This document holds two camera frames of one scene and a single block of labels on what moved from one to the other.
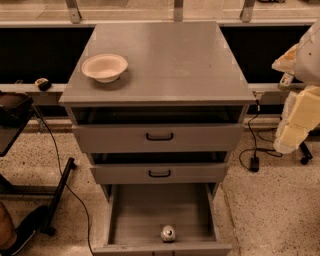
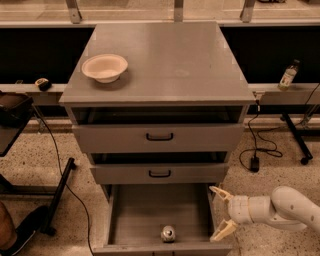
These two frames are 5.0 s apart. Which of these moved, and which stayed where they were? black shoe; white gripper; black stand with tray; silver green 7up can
Moved: white gripper
Stayed: black shoe; silver green 7up can; black stand with tray
